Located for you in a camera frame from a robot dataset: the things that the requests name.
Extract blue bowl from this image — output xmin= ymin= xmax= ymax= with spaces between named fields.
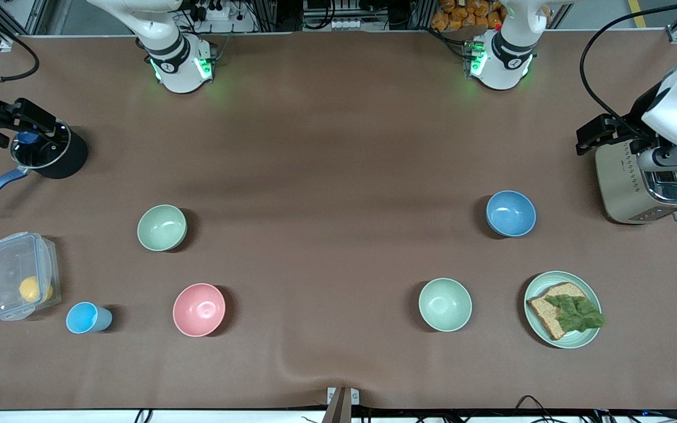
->
xmin=485 ymin=190 xmax=537 ymax=238

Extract pale green bowl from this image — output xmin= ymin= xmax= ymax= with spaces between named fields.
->
xmin=137 ymin=204 xmax=188 ymax=252
xmin=418 ymin=278 xmax=473 ymax=333

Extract pink bowl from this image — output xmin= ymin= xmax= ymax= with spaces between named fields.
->
xmin=173 ymin=283 xmax=226 ymax=338

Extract glass lid with blue knob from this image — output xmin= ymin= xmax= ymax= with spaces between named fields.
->
xmin=11 ymin=126 xmax=72 ymax=170

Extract beige and silver toaster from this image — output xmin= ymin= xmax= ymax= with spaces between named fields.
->
xmin=596 ymin=138 xmax=677 ymax=224

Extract clear plastic lidded container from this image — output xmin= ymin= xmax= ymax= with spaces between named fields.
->
xmin=0 ymin=232 xmax=61 ymax=321

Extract yellow lemon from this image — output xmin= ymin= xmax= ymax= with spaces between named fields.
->
xmin=19 ymin=276 xmax=54 ymax=304

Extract green lettuce leaf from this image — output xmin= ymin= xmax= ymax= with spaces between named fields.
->
xmin=544 ymin=294 xmax=605 ymax=333

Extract orange snack bags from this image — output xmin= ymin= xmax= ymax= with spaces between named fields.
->
xmin=431 ymin=0 xmax=505 ymax=31

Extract brown bread slice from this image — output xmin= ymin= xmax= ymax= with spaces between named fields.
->
xmin=527 ymin=282 xmax=595 ymax=341

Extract pale green plate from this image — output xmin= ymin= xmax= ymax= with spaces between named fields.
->
xmin=524 ymin=271 xmax=602 ymax=350

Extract blue plastic cup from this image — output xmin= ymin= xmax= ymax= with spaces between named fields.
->
xmin=66 ymin=301 xmax=113 ymax=334

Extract white power strip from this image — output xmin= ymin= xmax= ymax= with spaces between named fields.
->
xmin=189 ymin=0 xmax=257 ymax=33

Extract black cable with brass plug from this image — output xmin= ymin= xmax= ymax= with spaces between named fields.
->
xmin=0 ymin=34 xmax=41 ymax=89

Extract black pot with blue handle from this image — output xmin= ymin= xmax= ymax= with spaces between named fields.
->
xmin=0 ymin=120 xmax=88 ymax=213

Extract thick black cable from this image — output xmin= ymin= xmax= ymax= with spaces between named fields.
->
xmin=579 ymin=0 xmax=677 ymax=137

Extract thin black cable loop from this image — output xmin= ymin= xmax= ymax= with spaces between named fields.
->
xmin=514 ymin=395 xmax=554 ymax=423

